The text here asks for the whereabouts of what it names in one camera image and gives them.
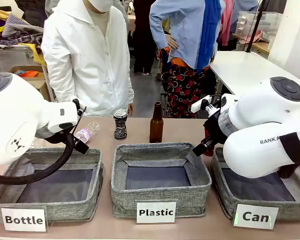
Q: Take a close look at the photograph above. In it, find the clear plastic bottle pink label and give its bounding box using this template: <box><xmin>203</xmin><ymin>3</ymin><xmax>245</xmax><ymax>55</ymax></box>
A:
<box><xmin>73</xmin><ymin>121</ymin><xmax>101</xmax><ymax>144</ymax></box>

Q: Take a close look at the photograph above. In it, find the dark crushed drink can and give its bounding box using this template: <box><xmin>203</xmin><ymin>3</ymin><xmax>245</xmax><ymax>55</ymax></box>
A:
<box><xmin>113</xmin><ymin>108</ymin><xmax>129</xmax><ymax>140</ymax></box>

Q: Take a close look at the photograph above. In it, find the white face mask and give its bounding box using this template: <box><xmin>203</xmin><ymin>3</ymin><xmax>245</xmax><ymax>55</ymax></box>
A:
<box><xmin>87</xmin><ymin>0</ymin><xmax>113</xmax><ymax>13</ymax></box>

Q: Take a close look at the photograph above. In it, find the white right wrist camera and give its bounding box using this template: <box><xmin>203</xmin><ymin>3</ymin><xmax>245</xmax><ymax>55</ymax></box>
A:
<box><xmin>191</xmin><ymin>95</ymin><xmax>221</xmax><ymax>118</ymax></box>

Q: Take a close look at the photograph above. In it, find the white Plastic label card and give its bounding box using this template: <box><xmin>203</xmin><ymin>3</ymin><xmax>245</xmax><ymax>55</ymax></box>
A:
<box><xmin>136</xmin><ymin>201</ymin><xmax>177</xmax><ymax>224</ymax></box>

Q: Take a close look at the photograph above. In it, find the black slanted pole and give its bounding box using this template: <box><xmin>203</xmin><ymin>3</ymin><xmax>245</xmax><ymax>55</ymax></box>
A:
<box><xmin>246</xmin><ymin>0</ymin><xmax>266</xmax><ymax>53</ymax></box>

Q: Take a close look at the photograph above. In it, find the pink hanging garment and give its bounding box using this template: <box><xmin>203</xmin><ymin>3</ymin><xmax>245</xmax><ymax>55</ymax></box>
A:
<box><xmin>219</xmin><ymin>0</ymin><xmax>235</xmax><ymax>47</ymax></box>

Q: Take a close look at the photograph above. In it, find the grey basket labelled Bottle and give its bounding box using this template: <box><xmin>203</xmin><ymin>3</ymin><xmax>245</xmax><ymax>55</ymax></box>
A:
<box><xmin>0</xmin><ymin>147</ymin><xmax>105</xmax><ymax>223</ymax></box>

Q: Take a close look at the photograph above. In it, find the person in black clothes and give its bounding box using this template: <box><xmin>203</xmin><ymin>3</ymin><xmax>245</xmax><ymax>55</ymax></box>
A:
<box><xmin>133</xmin><ymin>0</ymin><xmax>157</xmax><ymax>76</ymax></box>

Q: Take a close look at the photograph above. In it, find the blue-shirt person's bare hand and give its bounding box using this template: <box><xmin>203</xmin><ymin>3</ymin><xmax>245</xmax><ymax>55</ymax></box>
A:
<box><xmin>164</xmin><ymin>34</ymin><xmax>179</xmax><ymax>51</ymax></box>

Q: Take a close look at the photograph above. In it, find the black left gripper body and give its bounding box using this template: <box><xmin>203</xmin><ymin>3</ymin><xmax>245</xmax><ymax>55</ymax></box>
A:
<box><xmin>35</xmin><ymin>126</ymin><xmax>75</xmax><ymax>145</ymax></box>

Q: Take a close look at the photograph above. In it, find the person in grey-green clothes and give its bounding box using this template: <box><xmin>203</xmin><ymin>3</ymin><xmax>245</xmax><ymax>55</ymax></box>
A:
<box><xmin>112</xmin><ymin>0</ymin><xmax>131</xmax><ymax>33</ymax></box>

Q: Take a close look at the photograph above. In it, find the pile of colourful clothes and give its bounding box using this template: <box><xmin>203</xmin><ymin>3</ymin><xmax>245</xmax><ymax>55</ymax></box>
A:
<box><xmin>0</xmin><ymin>9</ymin><xmax>47</xmax><ymax>67</ymax></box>

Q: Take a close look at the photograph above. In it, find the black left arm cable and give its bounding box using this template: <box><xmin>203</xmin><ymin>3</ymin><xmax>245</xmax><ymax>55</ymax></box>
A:
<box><xmin>0</xmin><ymin>106</ymin><xmax>88</xmax><ymax>186</ymax></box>

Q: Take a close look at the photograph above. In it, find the white Bottle label card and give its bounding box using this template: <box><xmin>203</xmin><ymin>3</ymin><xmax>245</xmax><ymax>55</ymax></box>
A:
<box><xmin>0</xmin><ymin>207</ymin><xmax>48</xmax><ymax>232</ymax></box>

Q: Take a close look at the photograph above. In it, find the person in white jacket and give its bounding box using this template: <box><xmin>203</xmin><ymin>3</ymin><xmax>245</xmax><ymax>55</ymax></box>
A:
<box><xmin>41</xmin><ymin>0</ymin><xmax>135</xmax><ymax>117</ymax></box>

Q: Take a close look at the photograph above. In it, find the white side table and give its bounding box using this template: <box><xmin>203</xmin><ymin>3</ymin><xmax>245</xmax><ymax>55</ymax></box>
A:
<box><xmin>209</xmin><ymin>50</ymin><xmax>300</xmax><ymax>110</ymax></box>

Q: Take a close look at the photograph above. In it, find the grey basket labelled Can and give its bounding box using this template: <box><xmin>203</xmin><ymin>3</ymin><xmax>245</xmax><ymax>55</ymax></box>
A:
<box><xmin>209</xmin><ymin>147</ymin><xmax>300</xmax><ymax>222</ymax></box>

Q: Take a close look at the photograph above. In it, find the wooden workbench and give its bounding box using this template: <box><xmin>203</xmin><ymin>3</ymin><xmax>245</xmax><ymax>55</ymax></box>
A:
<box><xmin>232</xmin><ymin>33</ymin><xmax>271</xmax><ymax>55</ymax></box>

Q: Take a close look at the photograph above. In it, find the clear plastic storage box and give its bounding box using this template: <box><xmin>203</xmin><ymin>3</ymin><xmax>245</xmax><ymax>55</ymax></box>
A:
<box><xmin>234</xmin><ymin>11</ymin><xmax>283</xmax><ymax>38</ymax></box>

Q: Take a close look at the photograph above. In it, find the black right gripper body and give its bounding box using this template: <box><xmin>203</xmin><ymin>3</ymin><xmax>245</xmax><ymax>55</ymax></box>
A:
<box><xmin>203</xmin><ymin>111</ymin><xmax>229</xmax><ymax>148</ymax></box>

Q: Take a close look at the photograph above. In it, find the grey basket labelled Plastic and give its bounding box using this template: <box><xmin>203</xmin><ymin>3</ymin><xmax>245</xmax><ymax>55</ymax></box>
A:
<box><xmin>111</xmin><ymin>142</ymin><xmax>213</xmax><ymax>218</ymax></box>

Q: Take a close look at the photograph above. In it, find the person in blue shirt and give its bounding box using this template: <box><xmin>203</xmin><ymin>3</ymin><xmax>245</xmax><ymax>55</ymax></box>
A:
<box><xmin>149</xmin><ymin>0</ymin><xmax>226</xmax><ymax>119</ymax></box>

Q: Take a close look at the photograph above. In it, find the brown cardboard box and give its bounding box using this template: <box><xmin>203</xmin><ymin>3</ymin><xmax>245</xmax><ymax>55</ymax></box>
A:
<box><xmin>8</xmin><ymin>65</ymin><xmax>52</xmax><ymax>102</ymax></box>

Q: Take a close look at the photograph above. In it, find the brown glass bottle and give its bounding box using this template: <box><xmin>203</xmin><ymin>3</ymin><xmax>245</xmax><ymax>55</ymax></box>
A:
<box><xmin>149</xmin><ymin>101</ymin><xmax>164</xmax><ymax>144</ymax></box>

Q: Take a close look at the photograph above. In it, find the white Can label card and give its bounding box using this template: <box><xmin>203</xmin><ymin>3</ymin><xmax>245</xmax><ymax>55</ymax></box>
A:
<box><xmin>232</xmin><ymin>203</ymin><xmax>280</xmax><ymax>230</ymax></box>

